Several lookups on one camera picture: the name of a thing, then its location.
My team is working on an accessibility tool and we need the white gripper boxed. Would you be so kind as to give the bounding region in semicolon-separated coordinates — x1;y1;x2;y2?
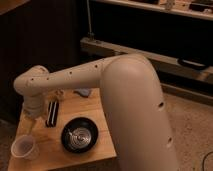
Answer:
23;94;46;119

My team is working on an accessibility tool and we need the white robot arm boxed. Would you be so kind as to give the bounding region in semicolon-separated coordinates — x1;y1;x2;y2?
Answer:
13;54;180;171

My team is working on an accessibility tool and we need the black ceramic bowl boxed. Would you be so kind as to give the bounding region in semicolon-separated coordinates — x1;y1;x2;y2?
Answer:
61;117;98;153

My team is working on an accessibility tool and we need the black rectangular bar object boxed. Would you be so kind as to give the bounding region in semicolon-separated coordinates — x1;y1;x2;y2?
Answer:
45;101;59;127

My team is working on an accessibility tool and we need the blue-grey small object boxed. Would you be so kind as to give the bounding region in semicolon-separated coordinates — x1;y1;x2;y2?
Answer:
74;89;92;98

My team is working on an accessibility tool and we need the wooden table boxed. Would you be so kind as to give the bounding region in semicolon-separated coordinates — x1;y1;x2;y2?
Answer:
8;89;118;171

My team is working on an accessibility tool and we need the metal vertical pole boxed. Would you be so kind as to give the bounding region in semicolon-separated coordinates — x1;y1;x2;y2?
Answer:
86;0;94;41

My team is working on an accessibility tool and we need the wooden shelf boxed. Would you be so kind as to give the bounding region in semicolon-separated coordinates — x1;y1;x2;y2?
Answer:
93;0;213;21

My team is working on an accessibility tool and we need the black case handle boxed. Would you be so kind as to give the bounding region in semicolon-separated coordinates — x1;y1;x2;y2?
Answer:
177;59;210;71

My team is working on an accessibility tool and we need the black cable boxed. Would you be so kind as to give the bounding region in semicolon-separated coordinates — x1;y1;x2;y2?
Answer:
201;150;213;171

